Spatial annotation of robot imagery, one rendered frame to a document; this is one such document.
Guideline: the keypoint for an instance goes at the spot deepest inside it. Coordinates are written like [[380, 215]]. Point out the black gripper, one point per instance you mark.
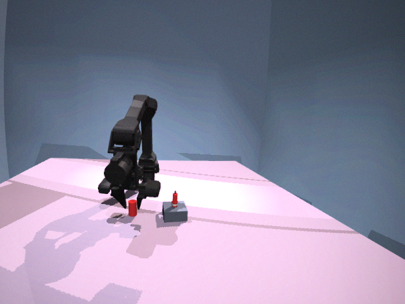
[[149, 189]]

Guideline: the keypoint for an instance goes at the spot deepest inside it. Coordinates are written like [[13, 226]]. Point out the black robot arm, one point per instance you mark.
[[127, 134]]

